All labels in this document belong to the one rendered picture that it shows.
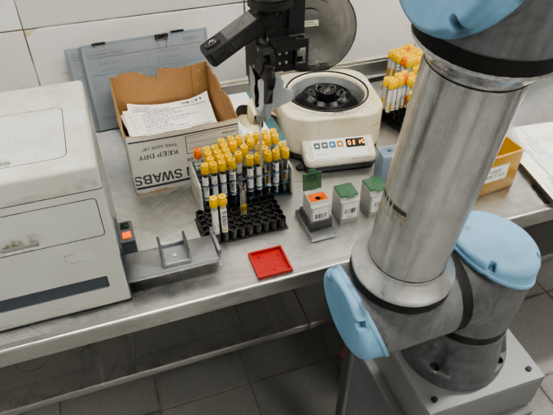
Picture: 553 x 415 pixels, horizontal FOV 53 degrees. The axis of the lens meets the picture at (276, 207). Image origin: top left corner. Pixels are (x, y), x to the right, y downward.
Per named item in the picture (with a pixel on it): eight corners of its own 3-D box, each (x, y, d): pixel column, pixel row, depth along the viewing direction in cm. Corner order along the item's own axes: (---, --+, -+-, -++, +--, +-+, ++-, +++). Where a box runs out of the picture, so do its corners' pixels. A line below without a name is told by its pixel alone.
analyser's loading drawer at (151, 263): (109, 293, 97) (103, 272, 94) (105, 267, 102) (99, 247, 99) (222, 265, 102) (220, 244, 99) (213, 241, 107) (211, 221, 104)
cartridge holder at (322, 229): (311, 243, 110) (312, 230, 107) (295, 215, 116) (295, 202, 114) (336, 236, 111) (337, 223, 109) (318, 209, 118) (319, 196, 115)
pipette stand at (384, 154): (379, 198, 120) (385, 161, 114) (369, 179, 125) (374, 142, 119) (423, 193, 122) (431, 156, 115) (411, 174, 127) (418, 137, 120)
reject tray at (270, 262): (258, 280, 102) (258, 277, 102) (248, 255, 107) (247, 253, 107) (293, 271, 104) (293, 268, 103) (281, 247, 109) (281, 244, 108)
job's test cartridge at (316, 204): (310, 230, 110) (312, 206, 106) (302, 215, 114) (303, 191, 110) (329, 225, 112) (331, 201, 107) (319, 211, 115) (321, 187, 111)
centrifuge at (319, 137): (290, 177, 126) (291, 131, 118) (268, 110, 148) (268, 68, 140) (391, 165, 129) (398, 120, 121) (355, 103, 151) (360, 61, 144)
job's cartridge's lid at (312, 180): (303, 171, 107) (302, 170, 108) (304, 192, 110) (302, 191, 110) (322, 167, 108) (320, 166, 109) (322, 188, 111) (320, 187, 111)
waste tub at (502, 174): (464, 202, 119) (475, 165, 113) (427, 168, 129) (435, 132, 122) (513, 186, 123) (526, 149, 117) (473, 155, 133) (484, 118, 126)
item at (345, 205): (340, 224, 114) (342, 199, 109) (330, 210, 117) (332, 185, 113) (357, 220, 115) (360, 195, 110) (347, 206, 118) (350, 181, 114)
